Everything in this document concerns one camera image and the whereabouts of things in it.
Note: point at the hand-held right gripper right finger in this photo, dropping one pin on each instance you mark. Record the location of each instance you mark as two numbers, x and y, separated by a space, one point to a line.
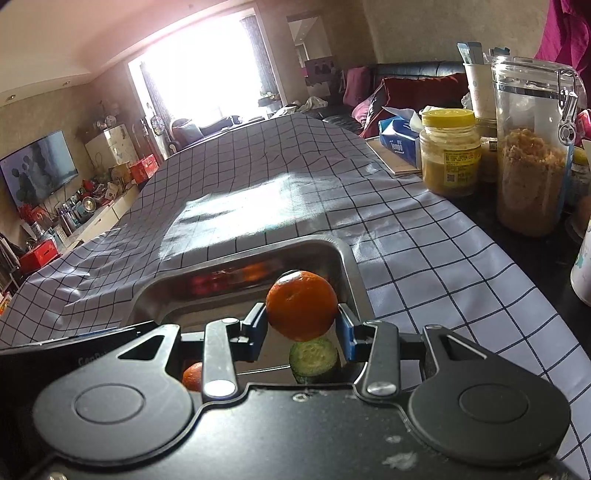
346 337

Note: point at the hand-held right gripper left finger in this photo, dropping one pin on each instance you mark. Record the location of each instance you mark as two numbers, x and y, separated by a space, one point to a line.
256 330

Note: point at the tall cucumber piece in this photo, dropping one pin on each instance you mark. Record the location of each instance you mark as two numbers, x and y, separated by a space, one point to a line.
314 357

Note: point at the orange tangerine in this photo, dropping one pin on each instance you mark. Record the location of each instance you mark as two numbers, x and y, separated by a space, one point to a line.
300 304

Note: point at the stainless steel tray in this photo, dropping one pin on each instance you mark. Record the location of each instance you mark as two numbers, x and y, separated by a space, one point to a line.
203 295

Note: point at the small orange fruit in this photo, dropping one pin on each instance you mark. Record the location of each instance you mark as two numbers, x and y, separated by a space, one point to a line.
193 377

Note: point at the red storage box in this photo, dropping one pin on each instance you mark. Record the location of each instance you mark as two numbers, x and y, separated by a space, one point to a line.
39 257

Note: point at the checked grey tablecloth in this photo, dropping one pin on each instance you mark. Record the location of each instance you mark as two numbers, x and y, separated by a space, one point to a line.
300 194

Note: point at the cluttered low tv stand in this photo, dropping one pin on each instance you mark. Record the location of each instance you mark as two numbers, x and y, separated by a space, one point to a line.
97 217

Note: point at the thin book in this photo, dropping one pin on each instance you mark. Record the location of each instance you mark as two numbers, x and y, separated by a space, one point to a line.
392 166

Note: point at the flat screen television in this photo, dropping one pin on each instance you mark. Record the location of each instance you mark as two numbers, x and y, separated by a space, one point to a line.
39 168

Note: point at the red gift box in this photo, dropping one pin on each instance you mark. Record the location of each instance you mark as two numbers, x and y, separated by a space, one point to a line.
144 168

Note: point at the blue tissue pack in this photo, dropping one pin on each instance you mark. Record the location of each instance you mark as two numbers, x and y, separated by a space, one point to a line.
399 138

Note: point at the dark armchair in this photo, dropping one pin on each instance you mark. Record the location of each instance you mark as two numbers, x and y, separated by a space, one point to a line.
194 131

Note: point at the yellow lid plastic jar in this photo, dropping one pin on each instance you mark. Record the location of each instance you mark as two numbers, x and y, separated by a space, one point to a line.
450 154

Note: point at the white patterned cabinet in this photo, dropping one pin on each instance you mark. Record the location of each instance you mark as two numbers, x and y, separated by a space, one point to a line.
111 145

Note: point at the small brown jar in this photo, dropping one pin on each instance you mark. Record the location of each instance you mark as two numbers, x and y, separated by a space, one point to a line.
488 159

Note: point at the lilac thermos bottle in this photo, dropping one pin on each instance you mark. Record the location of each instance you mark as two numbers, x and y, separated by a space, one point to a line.
581 272

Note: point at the clear clip-top glass jar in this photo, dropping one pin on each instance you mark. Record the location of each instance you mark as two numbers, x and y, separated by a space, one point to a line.
531 175

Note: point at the purple red cushion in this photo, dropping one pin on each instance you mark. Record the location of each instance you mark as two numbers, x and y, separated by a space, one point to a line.
356 85

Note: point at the dark red cushion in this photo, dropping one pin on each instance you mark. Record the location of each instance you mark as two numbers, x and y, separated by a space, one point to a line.
415 94

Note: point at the printed cardboard box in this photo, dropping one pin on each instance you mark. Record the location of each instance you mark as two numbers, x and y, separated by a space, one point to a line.
321 69

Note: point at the dark curtain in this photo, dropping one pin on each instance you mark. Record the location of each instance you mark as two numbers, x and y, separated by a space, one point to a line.
254 50

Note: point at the white paper cup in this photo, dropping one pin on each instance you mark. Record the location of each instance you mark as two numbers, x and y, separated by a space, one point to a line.
478 90

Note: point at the blue sachets bundle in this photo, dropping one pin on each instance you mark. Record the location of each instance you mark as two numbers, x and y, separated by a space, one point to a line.
471 51

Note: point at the magenta hanging cloth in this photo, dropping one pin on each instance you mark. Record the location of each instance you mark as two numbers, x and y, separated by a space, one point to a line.
568 32

